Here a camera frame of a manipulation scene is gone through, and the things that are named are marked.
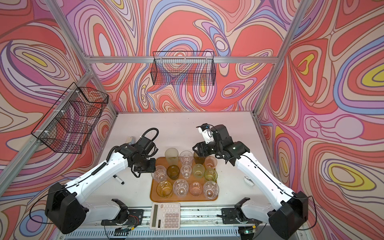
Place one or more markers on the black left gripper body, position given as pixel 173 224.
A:
pixel 146 165

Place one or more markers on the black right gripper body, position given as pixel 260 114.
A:
pixel 207 149

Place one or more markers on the brown textured cup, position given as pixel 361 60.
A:
pixel 198 159

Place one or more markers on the pink textured cup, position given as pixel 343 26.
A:
pixel 210 162

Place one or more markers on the pale green textured cup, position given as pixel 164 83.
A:
pixel 199 171

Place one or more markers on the clear glass back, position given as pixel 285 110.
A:
pixel 160 174

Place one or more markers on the green ribbed glass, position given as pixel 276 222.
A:
pixel 211 175

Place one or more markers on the small clear glass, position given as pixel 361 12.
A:
pixel 186 171

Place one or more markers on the pale yellow frosted cup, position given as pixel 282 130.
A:
pixel 172 156

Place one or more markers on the olive textured cup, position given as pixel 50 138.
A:
pixel 173 172

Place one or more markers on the yellow amber glass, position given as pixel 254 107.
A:
pixel 164 189

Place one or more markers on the pink clear cup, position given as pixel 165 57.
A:
pixel 196 189

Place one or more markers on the clear wide glass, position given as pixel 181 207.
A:
pixel 181 188

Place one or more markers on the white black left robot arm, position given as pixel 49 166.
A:
pixel 67 207

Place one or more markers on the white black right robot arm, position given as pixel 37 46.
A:
pixel 286 211

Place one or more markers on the orange plastic tray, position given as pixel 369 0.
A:
pixel 173 197

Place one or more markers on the black marker pen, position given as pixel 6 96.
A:
pixel 119 179

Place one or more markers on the blue white stapler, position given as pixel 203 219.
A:
pixel 130 140

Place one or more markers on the white clip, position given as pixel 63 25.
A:
pixel 248 182

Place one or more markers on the white desk calculator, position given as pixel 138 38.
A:
pixel 165 216

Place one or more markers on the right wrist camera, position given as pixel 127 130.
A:
pixel 205 131

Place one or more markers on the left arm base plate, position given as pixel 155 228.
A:
pixel 129 217

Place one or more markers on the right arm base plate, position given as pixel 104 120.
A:
pixel 236 216

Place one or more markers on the black wire basket left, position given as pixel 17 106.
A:
pixel 73 123

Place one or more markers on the black wire basket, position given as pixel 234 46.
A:
pixel 73 123
pixel 183 68

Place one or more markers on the black wire basket back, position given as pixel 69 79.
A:
pixel 183 68

